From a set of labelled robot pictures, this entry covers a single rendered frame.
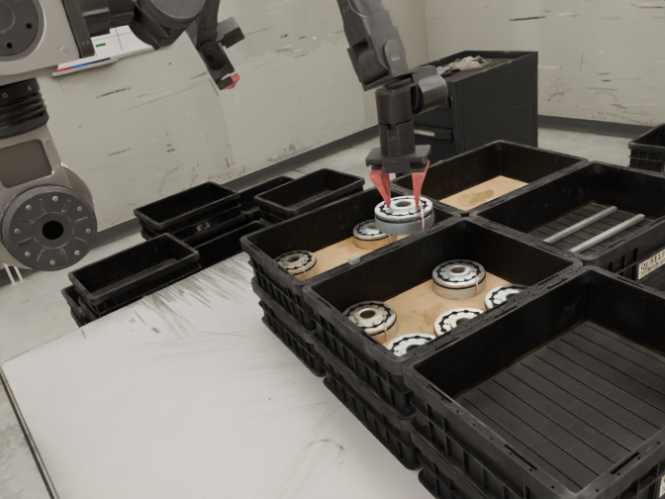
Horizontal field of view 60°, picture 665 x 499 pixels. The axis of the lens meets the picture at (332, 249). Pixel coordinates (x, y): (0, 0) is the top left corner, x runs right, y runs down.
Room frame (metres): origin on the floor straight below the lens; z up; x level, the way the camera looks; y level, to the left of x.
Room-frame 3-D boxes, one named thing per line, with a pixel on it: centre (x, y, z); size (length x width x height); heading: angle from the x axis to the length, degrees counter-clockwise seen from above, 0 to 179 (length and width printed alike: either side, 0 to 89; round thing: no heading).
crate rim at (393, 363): (0.87, -0.17, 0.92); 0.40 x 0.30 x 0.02; 116
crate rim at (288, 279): (1.14, -0.04, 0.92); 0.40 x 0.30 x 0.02; 116
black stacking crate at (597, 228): (1.04, -0.53, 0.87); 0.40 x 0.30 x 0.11; 116
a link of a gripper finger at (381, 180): (0.93, -0.13, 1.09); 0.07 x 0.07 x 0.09; 69
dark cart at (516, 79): (2.83, -0.77, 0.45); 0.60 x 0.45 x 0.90; 124
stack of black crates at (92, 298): (1.90, 0.72, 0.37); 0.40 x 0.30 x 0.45; 124
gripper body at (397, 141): (0.93, -0.14, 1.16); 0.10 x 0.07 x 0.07; 69
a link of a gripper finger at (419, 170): (0.93, -0.15, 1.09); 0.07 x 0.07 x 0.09; 69
